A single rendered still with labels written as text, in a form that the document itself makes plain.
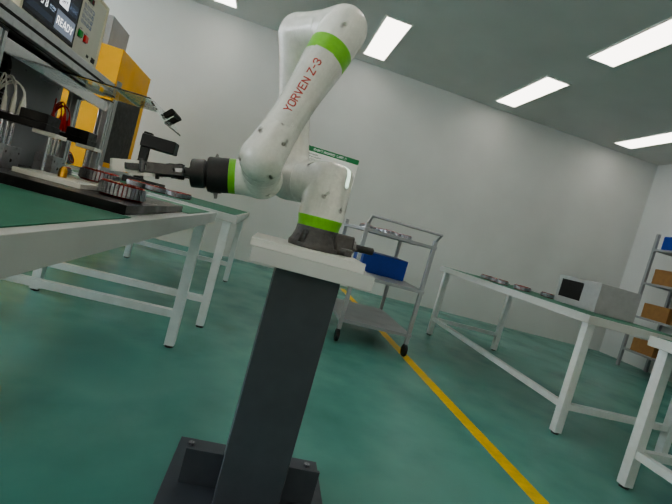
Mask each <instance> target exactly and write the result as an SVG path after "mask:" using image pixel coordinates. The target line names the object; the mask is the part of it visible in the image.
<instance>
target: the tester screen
mask: <svg viewBox="0 0 672 504"><path fill-rule="evenodd" d="M34 1H35V2H36V3H37V4H39V5H40V6H41V7H42V8H43V9H44V10H45V11H46V12H47V13H49V14H50V15H51V16H52V17H53V21H52V24H51V23H50V22H49V21H48V20H47V19H45V18H44V17H43V16H42V15H41V14H40V13H38V12H37V11H36V10H35V9H34V8H33V7H31V6H30V5H29V4H28V3H27V2H26V0H25V1H24V6H26V7H27V8H28V9H29V10H30V11H32V12H33V13H34V14H35V15H36V16H38V17H39V18H40V19H41V20H42V21H44V22H45V23H46V24H47V25H48V26H49V27H51V28H52V29H53V30H54V31H55V32H57V33H58V34H59V35H60V36H61V37H63V38H64V39H65V40H66V41H67V42H69V43H70V44H72V42H70V41H69V40H68V39H67V38H66V37H64V36H63V35H62V34H61V33H60V32H59V31H57V30H56V29H55V28H54V22H55V18H56V14H57V10H58V8H59V9H60V10H61V11H62V12H63V13H64V14H65V15H66V16H67V17H68V18H69V19H70V20H71V21H72V22H73V23H74V24H75V25H76V23H77V20H76V19H75V18H74V17H73V16H72V15H71V14H70V13H69V12H68V11H67V10H66V9H65V8H64V7H63V6H62V5H61V4H60V3H59V2H60V0H50V3H49V8H48V9H47V8H46V7H45V6H44V5H42V4H41V3H40V2H39V1H38V0H34ZM71 2H72V3H73V4H74V5H75V6H76V7H77V8H78V9H79V10H80V6H81V2H82V0H71Z"/></svg>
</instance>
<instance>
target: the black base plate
mask: <svg viewBox="0 0 672 504"><path fill-rule="evenodd" d="M11 170H12V168H6V167H0V183H2V184H6V185H9V186H13V187H17V188H21V189H25V190H29V191H33V192H36V193H40V194H44V195H48V196H52V197H56V198H59V199H63V200H67V201H71V202H75V203H79V204H83V205H86V206H90V207H94V208H98V209H102V210H106V211H109V212H113V213H117V214H121V215H138V214H157V213H176V212H182V209H183V206H180V205H176V204H172V203H168V202H165V201H161V200H157V199H154V198H150V197H145V201H144V202H142V203H139V202H133V201H129V200H125V199H121V198H118V197H112V196H108V195H105V194H102V193H100V192H99V191H96V190H86V189H78V188H74V187H71V186H67V185H63V184H59V183H56V182H52V181H48V180H44V179H40V178H37V177H33V176H29V175H25V174H22V173H18V172H14V171H11Z"/></svg>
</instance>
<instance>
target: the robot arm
mask: <svg viewBox="0 0 672 504"><path fill-rule="evenodd" d="M366 36H367V22H366V19H365V17H364V15H363V13H362V12H361V11H360V10H359V9H358V8H357V7H355V6H354V5H351V4H347V3H342V4H337V5H334V6H331V7H328V8H325V9H321V10H315V11H306V12H294V13H291V14H289V15H288V16H286V17H285V18H284V19H283V21H282V22H281V24H280V27H279V30H278V43H279V98H278V100H277V101H276V103H275V104H274V106H273V107H272V109H271V110H270V112H269V113H268V114H267V116H266V117H265V119H264V120H263V121H262V122H261V124H260V125H259V126H258V128H257V129H256V130H255V131H254V132H253V134H252V135H251V136H250V137H249V138H248V139H247V140H246V142H245V143H244V144H243V145H242V147H241V149H240V152H239V159H232V158H221V157H219V154H216V156H215V157H209V158H208V160H207V161H206V160H205V159H195V158H193V159H192V160H191V162H190V167H189V168H188V167H185V165H183V164H172V163H166V164H164V163H156V162H147V161H143V158H139V160H130V159H118V158H110V171H120V172H128V175H137V176H149V177H155V179H159V177H171V178H173V179H178V180H184V178H188V179H189V182H190V185H191V187H193V188H205V187H206V189H207V191H208V192H211V193H213V194H214V199H217V197H218V194H221V193H228V194H239V195H245V196H249V197H253V198H256V199H269V198H271V197H273V196H274V195H276V196H278V197H279V198H281V199H285V200H290V201H295V202H299V203H301V204H300V208H299V212H298V223H297V226H296V228H295V230H294V232H293V233H292V235H291V236H290V237H289V238H288V243H291V244H294V245H297V246H300V247H304V248H308V249H312V250H316V251H320V252H324V253H329V254H334V255H338V254H339V255H342V256H346V257H350V258H351V256H352V254H353V253H354V252H359V253H363V254H367V255H373V253H374V249H373V248H369V247H365V246H361V245H357V244H356V241H355V238H354V237H351V236H348V235H344V234H340V233H339V230H340V228H341V226H342V224H343V220H344V216H345V212H346V208H347V204H348V200H349V196H350V193H351V188H352V184H353V180H354V175H353V173H352V171H351V170H350V169H348V168H346V167H345V166H343V165H340V164H338V163H334V162H329V161H319V160H309V128H310V117H311V115H312V114H313V112H314V111H315V109H316V108H317V107H318V105H319V104H320V102H321V101H322V100H323V98H324V97H325V96H326V95H327V93H328V92H329V91H330V90H331V88H332V87H333V86H334V85H335V83H336V82H337V81H338V79H339V78H340V77H341V75H342V74H343V73H344V71H345V70H346V69H347V67H348V66H349V64H350V63H351V62H352V60H353V59H354V57H355V56H356V54H357V53H358V51H359V50H360V48H361V46H362V45H363V43H364V41H365V39H366ZM145 164H146V165H145Z"/></svg>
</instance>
